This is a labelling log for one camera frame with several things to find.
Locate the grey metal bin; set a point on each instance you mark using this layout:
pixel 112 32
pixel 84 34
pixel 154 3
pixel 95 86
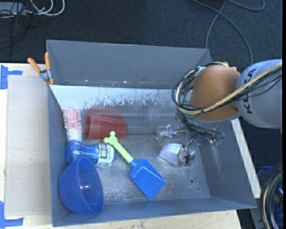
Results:
pixel 133 63

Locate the blue plastic bowl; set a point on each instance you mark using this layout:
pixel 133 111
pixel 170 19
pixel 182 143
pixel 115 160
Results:
pixel 78 190

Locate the black cylinder on white bracket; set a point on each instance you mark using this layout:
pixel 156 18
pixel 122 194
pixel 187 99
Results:
pixel 187 159

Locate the blue plastic bottle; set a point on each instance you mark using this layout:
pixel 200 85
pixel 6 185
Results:
pixel 90 151

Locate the pink and white bottle brush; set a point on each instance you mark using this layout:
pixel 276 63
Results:
pixel 72 123

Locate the pale wood flat board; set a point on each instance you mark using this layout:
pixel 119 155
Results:
pixel 26 139

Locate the red plastic cup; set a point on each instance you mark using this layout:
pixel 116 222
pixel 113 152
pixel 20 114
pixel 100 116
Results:
pixel 102 128

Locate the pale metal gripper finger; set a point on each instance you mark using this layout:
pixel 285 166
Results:
pixel 164 132
pixel 170 154

